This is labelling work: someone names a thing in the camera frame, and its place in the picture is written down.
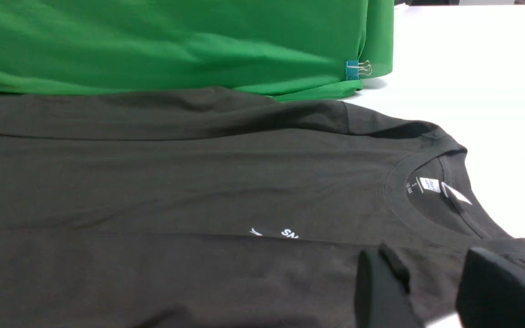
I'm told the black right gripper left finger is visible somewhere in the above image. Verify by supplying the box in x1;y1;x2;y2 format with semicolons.
355;243;424;328

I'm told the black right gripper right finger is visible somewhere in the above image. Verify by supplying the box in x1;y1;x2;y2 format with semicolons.
456;248;525;328

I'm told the dark gray long-sleeve shirt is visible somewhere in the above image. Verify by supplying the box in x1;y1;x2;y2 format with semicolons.
0;87;525;328

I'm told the teal binder clip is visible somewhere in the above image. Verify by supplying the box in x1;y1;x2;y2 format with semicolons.
345;60;373;81

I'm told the green backdrop cloth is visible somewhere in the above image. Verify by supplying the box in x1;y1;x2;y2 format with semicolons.
0;0;395;101

